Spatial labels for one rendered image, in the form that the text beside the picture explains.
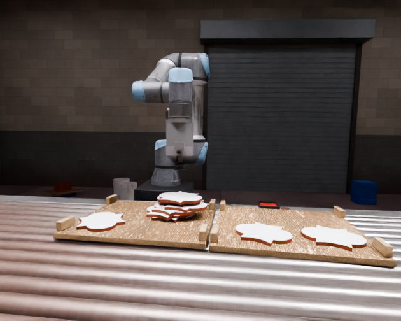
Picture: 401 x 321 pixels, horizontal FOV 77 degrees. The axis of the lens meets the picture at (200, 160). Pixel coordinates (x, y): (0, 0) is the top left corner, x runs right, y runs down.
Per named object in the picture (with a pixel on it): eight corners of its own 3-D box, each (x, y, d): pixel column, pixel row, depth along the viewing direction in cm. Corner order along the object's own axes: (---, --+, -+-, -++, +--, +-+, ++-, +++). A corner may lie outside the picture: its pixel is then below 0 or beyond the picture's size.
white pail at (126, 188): (116, 206, 419) (116, 185, 416) (122, 201, 449) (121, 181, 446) (135, 206, 420) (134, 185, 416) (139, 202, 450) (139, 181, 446)
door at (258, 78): (199, 189, 559) (201, 27, 524) (352, 193, 542) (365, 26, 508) (198, 193, 524) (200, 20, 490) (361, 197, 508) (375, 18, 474)
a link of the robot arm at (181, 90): (194, 72, 84) (191, 65, 75) (194, 106, 85) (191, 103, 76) (170, 72, 84) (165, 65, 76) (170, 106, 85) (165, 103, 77)
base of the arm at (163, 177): (154, 180, 138) (154, 162, 137) (181, 181, 138) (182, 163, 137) (148, 185, 123) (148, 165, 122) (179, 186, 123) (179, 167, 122)
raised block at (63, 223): (69, 223, 74) (69, 214, 74) (75, 224, 74) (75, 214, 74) (55, 231, 68) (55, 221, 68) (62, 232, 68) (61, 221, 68)
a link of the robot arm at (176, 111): (191, 104, 77) (165, 103, 77) (191, 119, 77) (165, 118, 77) (193, 106, 84) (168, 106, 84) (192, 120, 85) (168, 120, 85)
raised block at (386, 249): (370, 246, 62) (372, 235, 61) (379, 246, 61) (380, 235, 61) (384, 257, 56) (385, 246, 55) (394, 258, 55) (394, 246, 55)
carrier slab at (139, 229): (114, 204, 102) (114, 199, 102) (216, 209, 96) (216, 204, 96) (52, 238, 67) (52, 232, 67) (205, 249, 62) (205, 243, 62)
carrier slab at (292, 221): (220, 209, 95) (220, 205, 95) (337, 216, 89) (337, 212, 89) (208, 251, 61) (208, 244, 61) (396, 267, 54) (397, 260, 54)
